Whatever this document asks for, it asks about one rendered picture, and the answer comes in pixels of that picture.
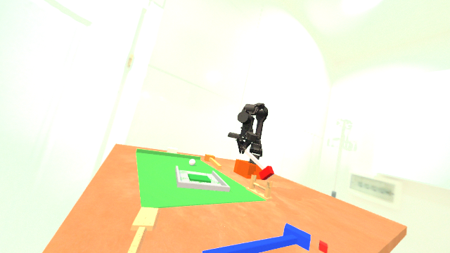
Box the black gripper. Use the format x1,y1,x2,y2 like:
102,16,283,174
227,125,261,154

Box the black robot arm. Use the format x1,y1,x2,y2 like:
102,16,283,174
237,103,268,160

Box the green putting mat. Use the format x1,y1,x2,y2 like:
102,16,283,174
136,153,265,209

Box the white cube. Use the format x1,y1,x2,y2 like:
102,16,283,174
167,147,178,154

